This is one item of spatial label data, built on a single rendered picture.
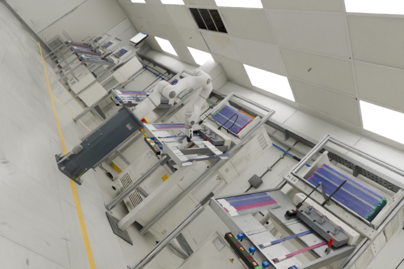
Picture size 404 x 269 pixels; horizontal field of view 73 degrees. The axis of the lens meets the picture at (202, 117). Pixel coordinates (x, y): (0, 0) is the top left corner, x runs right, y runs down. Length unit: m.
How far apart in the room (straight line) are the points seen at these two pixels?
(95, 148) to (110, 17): 9.06
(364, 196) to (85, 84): 6.12
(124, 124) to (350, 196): 1.81
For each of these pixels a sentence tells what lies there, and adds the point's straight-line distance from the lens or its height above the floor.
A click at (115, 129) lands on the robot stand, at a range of 2.37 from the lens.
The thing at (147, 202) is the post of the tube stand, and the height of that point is 0.31.
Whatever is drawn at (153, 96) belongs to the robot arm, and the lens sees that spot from 2.43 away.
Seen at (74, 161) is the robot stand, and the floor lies 0.11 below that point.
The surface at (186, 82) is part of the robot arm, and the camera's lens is 2.53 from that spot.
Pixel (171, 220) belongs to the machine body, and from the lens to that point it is 3.10.
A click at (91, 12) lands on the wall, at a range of 11.04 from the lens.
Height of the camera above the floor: 0.67
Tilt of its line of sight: 11 degrees up
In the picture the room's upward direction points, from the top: 49 degrees clockwise
